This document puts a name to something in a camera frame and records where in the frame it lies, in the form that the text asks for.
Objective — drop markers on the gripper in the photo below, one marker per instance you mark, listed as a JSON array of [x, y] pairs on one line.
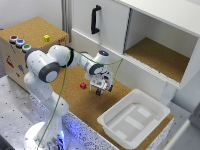
[[101, 80]]

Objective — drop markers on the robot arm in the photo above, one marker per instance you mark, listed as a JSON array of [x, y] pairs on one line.
[[43, 66]]

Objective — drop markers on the pink block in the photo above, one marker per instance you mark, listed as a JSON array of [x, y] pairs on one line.
[[83, 85]]

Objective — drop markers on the yellow block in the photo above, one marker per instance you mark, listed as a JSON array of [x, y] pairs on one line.
[[47, 38]]

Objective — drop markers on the white plastic box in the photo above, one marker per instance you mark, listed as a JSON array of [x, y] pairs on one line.
[[133, 118]]

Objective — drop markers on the white sliding door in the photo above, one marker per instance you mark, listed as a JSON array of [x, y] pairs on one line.
[[103, 23]]

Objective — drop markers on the white cabinet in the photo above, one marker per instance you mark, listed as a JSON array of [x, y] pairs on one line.
[[160, 43]]

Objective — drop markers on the green button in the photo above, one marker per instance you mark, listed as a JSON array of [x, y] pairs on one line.
[[26, 47]]

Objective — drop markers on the blue button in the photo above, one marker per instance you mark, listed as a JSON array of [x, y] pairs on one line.
[[20, 42]]

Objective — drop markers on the red button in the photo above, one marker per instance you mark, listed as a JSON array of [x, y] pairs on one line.
[[13, 38]]

